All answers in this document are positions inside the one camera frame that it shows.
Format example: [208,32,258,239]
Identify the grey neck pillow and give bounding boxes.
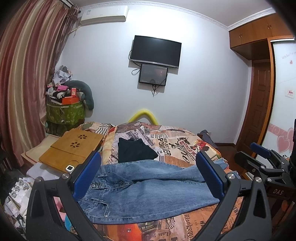
[63,80,94,111]

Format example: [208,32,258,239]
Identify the white air conditioner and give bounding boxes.
[80,6,128,26]

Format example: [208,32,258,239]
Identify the green fabric storage bag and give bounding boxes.
[46,102,85,136]

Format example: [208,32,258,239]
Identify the orange red box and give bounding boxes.
[62,96,80,105]

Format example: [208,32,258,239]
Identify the white sliding wardrobe door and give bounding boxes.
[262,40,295,156]

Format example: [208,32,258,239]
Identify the yellow foam tube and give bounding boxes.
[128,109,158,125]

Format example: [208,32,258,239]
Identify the blue denim jeans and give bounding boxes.
[78,160,219,225]

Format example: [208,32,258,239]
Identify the striped red beige curtain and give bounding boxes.
[1,1,79,168]

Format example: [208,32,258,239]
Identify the bamboo lap desk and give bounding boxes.
[39,129,103,172]

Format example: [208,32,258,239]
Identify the dark blue cloth at bedside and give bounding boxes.
[197,130,218,149]

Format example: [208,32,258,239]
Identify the black folded garment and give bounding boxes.
[118,138,158,163]

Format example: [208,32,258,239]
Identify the brown wooden door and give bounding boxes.
[236,60,271,156]

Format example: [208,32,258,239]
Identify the small black wall monitor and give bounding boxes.
[138,63,168,86]

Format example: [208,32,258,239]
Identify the small white square device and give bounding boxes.
[65,165,75,173]

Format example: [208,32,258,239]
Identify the wooden wardrobe cabinet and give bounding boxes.
[229,14,292,60]

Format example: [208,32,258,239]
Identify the black wall television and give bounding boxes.
[130,35,182,68]

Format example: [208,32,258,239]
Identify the printed patchwork bed blanket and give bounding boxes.
[53,121,246,241]

